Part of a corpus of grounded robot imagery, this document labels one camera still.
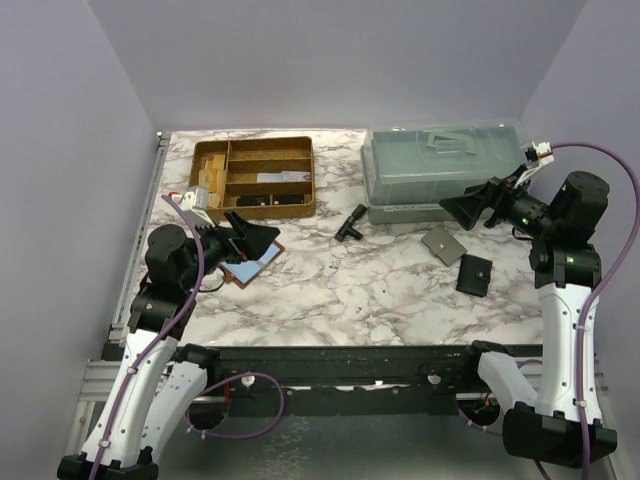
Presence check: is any grey card wallet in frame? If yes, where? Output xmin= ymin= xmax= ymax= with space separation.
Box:
xmin=421 ymin=228 xmax=467 ymax=266

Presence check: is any clear lidded plastic box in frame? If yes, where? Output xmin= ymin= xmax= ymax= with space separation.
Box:
xmin=361 ymin=119 xmax=525 ymax=225

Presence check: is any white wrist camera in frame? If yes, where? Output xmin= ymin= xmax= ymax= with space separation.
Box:
xmin=169 ymin=185 xmax=216 ymax=228
xmin=515 ymin=141 xmax=554 ymax=187

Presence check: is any brown leather card holder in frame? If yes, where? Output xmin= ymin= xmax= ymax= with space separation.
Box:
xmin=220 ymin=241 xmax=285 ymax=289

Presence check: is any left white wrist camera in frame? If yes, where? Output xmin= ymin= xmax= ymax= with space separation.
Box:
xmin=169 ymin=185 xmax=216 ymax=228

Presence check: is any white card in tray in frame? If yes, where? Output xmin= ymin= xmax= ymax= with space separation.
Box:
xmin=256 ymin=171 xmax=312 ymax=183

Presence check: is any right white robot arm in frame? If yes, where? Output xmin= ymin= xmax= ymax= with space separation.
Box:
xmin=439 ymin=171 xmax=617 ymax=469

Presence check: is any black snap wallet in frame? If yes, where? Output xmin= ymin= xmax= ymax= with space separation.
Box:
xmin=456 ymin=254 xmax=493 ymax=298

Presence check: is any black T-shaped pipe fitting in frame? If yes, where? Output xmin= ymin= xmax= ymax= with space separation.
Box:
xmin=334 ymin=204 xmax=367 ymax=242

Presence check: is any blue credit card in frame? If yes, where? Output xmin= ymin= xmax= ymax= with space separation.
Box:
xmin=221 ymin=241 xmax=284 ymax=284

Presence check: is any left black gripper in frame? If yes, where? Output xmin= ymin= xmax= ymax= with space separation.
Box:
xmin=181 ymin=209 xmax=280 ymax=290

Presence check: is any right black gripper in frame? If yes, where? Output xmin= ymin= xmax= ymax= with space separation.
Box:
xmin=442 ymin=163 xmax=561 ymax=238

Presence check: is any black item in tray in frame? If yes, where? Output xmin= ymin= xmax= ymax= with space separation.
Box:
xmin=236 ymin=194 xmax=305 ymax=207

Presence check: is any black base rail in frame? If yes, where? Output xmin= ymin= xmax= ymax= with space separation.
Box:
xmin=102 ymin=343 xmax=546 ymax=419

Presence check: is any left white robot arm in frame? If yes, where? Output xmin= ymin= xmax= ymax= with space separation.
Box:
xmin=57 ymin=211 xmax=280 ymax=479

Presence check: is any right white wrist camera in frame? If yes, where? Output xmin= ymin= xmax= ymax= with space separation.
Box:
xmin=515 ymin=141 xmax=554 ymax=187

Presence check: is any brown cork organizer tray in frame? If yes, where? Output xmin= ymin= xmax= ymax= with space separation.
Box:
xmin=189 ymin=136 xmax=316 ymax=221

